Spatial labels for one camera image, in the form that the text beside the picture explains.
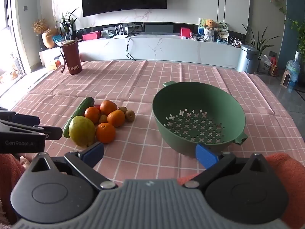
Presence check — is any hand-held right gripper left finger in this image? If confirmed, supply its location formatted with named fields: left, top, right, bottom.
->
left=22, top=141, right=118, bottom=191

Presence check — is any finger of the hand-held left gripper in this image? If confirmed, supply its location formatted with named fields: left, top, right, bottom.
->
left=0, top=110, right=40, bottom=127
left=0, top=121, right=63, bottom=141

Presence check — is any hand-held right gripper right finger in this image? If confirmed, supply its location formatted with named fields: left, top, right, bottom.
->
left=183, top=144, right=275, bottom=188

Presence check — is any yellow-green mango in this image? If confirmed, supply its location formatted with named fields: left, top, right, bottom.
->
left=69, top=116, right=96, bottom=148

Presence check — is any orange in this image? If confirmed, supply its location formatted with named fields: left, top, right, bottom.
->
left=96, top=123, right=116, bottom=144
left=107, top=110, right=126, bottom=127
left=100, top=100, right=118, bottom=115
left=84, top=106, right=100, bottom=124

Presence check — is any green cucumber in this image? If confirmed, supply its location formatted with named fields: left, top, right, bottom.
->
left=63, top=97, right=95, bottom=138

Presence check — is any green colander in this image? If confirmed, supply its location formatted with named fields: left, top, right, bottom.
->
left=152, top=81, right=248, bottom=159

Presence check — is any person's left forearm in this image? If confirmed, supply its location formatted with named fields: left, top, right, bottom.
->
left=0, top=153, right=26, bottom=225

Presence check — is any person's right forearm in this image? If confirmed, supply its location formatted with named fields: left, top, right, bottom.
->
left=264, top=153, right=305, bottom=229

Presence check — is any person's left hand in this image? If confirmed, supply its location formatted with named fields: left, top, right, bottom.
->
left=20, top=156, right=31, bottom=170

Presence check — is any white box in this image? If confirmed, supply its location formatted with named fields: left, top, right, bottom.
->
left=39, top=49, right=63, bottom=71

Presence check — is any pink checked tablecloth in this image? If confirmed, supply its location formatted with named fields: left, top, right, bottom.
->
left=11, top=60, right=305, bottom=186

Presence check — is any vase with dried flowers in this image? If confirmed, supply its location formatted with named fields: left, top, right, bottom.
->
left=32, top=18, right=59, bottom=49

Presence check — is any grey pedal trash can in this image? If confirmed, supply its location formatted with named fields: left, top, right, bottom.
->
left=236, top=44, right=260, bottom=74

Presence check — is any wide red box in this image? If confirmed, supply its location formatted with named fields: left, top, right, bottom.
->
left=82, top=31, right=101, bottom=41

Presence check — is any green potted orchid plant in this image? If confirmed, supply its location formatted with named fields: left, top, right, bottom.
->
left=55, top=7, right=79, bottom=41

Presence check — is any white plastic bag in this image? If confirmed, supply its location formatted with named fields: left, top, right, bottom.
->
left=258, top=55, right=272, bottom=73

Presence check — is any brown bag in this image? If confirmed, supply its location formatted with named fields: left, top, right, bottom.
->
left=269, top=63, right=279, bottom=77

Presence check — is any white marble TV cabinet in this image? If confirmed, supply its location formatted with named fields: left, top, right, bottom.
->
left=76, top=33, right=241, bottom=71

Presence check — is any white router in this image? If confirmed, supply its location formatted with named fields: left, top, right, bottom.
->
left=113, top=24, right=130, bottom=39

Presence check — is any large clear water bottle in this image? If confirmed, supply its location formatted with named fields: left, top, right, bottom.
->
left=285, top=51, right=301, bottom=90

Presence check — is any tall-leaf potted plant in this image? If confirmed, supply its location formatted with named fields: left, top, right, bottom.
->
left=242, top=24, right=282, bottom=58

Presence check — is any blue picture card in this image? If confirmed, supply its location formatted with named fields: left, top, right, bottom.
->
left=198, top=18, right=208, bottom=39

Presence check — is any round paper fan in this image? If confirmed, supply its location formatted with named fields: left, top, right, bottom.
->
left=216, top=20, right=230, bottom=39

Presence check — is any brown teddy bear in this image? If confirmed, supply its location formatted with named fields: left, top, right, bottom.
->
left=204, top=19, right=219, bottom=41

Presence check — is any hanging green vine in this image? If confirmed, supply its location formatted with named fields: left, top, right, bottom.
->
left=256, top=0, right=305, bottom=50

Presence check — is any red tumbler with strap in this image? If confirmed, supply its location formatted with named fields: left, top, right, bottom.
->
left=59, top=39, right=83, bottom=75

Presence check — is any black cable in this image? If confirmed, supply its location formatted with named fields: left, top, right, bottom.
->
left=125, top=35, right=137, bottom=61

